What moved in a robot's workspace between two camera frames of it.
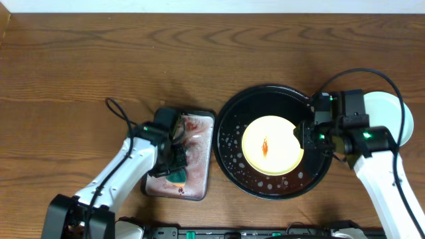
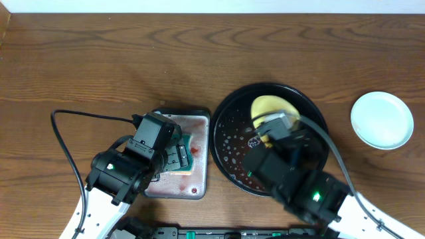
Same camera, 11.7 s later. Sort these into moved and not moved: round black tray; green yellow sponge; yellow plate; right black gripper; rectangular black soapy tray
Moved: right black gripper; green yellow sponge; yellow plate
Not moved: round black tray; rectangular black soapy tray
